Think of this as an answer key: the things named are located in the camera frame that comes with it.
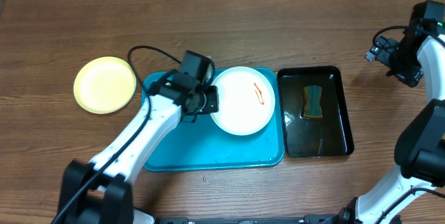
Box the black water tray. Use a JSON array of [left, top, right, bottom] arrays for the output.
[[277, 65, 355, 158]]

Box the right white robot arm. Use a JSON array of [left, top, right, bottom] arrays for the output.
[[325, 19, 444, 223]]

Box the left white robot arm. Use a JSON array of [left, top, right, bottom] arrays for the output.
[[53, 70, 218, 224]]

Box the green yellow sponge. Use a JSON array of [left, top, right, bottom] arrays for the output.
[[302, 85, 323, 120]]

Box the yellow plate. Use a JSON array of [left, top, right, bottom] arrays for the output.
[[73, 56, 137, 114]]

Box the white plate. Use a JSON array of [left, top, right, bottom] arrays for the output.
[[211, 66, 276, 136]]

